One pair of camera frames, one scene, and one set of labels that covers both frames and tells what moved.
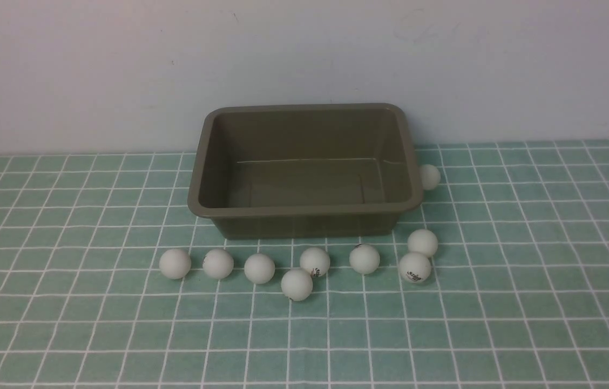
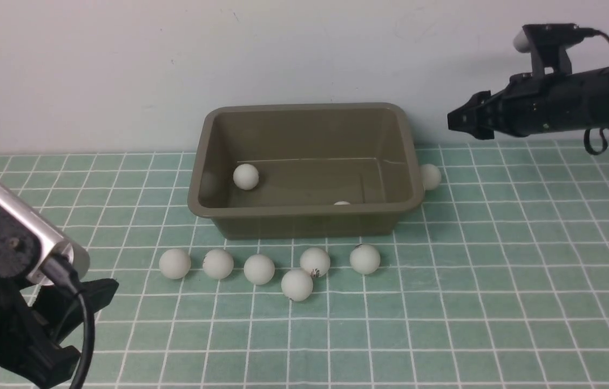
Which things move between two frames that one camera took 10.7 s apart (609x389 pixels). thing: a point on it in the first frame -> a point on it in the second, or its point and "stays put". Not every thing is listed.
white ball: (364, 259) stays put
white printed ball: (414, 267) -> (245, 176)
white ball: (175, 263) stays put
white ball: (430, 176) stays put
